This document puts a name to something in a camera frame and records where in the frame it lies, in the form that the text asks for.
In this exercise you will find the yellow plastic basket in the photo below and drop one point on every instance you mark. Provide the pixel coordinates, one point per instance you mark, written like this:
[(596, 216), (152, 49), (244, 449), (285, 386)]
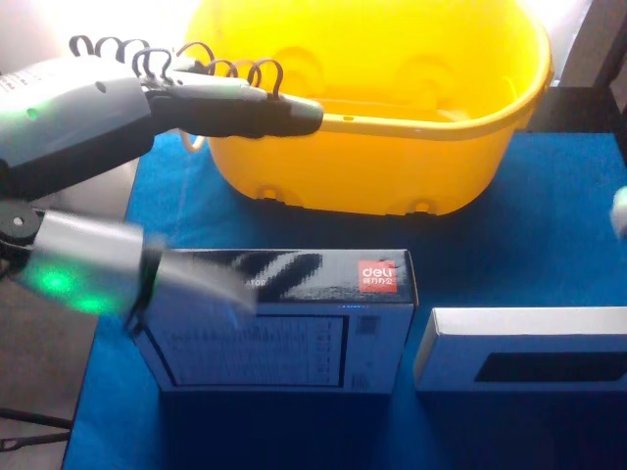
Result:
[(367, 171)]

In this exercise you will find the black furniture frame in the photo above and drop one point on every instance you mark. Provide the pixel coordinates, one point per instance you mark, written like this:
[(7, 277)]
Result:
[(588, 108)]

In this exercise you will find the blue table cloth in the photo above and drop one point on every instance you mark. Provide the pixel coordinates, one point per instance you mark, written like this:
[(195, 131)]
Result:
[(490, 254)]

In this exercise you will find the blue Deli cardboard box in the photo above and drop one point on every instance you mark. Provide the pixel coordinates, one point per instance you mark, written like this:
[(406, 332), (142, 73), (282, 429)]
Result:
[(294, 352)]

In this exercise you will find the white and black box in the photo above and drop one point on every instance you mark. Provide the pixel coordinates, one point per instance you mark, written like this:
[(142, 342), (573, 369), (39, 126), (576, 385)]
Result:
[(539, 343)]

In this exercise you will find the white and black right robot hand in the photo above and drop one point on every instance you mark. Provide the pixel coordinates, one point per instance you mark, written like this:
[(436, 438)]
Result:
[(621, 210)]

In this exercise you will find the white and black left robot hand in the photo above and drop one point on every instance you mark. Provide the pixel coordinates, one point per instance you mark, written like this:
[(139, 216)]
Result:
[(88, 127)]

